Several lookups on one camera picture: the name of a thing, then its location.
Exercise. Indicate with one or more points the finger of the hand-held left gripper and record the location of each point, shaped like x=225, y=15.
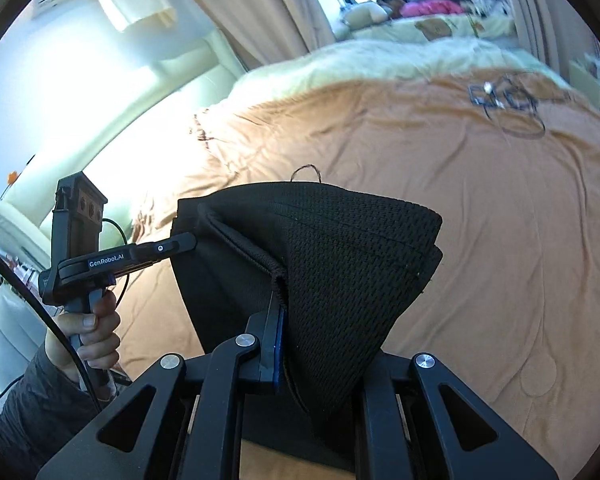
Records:
x=165, y=249

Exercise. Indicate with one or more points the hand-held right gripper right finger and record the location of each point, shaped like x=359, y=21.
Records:
x=430, y=380

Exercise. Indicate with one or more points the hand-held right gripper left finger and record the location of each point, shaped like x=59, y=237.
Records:
x=260, y=360

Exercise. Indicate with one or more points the black sleeveless shirt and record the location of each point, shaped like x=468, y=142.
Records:
x=330, y=280

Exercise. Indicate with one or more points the person's left hand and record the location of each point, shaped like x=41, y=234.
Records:
x=100, y=330

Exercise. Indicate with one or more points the small orange object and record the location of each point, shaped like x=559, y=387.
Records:
x=13, y=177

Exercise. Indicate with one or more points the cream padded headboard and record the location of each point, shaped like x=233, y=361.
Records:
x=130, y=110

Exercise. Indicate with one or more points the orange blanket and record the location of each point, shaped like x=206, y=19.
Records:
x=505, y=240

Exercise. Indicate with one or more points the pink curtain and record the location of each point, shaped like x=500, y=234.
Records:
x=260, y=5
x=540, y=0

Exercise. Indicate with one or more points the cream duvet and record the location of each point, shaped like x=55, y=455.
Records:
x=380, y=60

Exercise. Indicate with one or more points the white plush toy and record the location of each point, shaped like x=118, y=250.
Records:
x=365, y=15

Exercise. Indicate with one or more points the white nightstand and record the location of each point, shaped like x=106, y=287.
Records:
x=597, y=80

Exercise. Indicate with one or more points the bear print cushion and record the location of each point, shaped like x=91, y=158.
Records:
x=430, y=27

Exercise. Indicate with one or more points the pink clothing pile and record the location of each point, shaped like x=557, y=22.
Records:
x=430, y=6

